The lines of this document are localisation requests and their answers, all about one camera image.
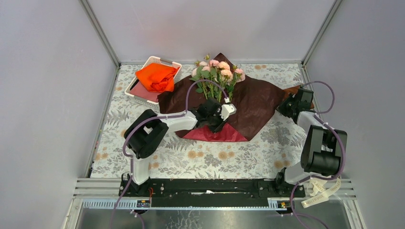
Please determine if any pink fake flower bunch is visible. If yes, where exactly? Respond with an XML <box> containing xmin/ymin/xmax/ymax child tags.
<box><xmin>190</xmin><ymin>55</ymin><xmax>245</xmax><ymax>102</ymax></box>

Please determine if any dark red wrapping paper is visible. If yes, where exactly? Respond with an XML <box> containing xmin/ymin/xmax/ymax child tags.
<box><xmin>158</xmin><ymin>53</ymin><xmax>284</xmax><ymax>142</ymax></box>

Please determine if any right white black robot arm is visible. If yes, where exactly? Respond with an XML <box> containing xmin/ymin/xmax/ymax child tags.
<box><xmin>274</xmin><ymin>86</ymin><xmax>347</xmax><ymax>197</ymax></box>

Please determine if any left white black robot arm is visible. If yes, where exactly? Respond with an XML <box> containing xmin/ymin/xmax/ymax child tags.
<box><xmin>122</xmin><ymin>98</ymin><xmax>236</xmax><ymax>196</ymax></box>

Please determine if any brown folded cloth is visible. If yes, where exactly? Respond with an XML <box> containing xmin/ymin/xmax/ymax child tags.
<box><xmin>282</xmin><ymin>84</ymin><xmax>306</xmax><ymax>101</ymax></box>

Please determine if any orange folded cloth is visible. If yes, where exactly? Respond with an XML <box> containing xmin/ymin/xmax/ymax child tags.
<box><xmin>135</xmin><ymin>63</ymin><xmax>179</xmax><ymax>93</ymax></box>

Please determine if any white plastic basket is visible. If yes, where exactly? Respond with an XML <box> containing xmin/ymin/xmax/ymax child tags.
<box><xmin>124</xmin><ymin>56</ymin><xmax>182</xmax><ymax>109</ymax></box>

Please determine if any pink paper sheet in basket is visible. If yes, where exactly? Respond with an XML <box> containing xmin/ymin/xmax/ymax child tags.
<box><xmin>129</xmin><ymin>80</ymin><xmax>160</xmax><ymax>103</ymax></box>

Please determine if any cream printed ribbon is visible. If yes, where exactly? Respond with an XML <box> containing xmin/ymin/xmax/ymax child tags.
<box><xmin>301</xmin><ymin>178</ymin><xmax>341</xmax><ymax>208</ymax></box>

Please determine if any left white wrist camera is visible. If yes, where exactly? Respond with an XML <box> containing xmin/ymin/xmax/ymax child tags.
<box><xmin>220</xmin><ymin>103</ymin><xmax>236</xmax><ymax>121</ymax></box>

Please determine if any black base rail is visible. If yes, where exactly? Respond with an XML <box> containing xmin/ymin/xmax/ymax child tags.
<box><xmin>118</xmin><ymin>178</ymin><xmax>306</xmax><ymax>208</ymax></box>

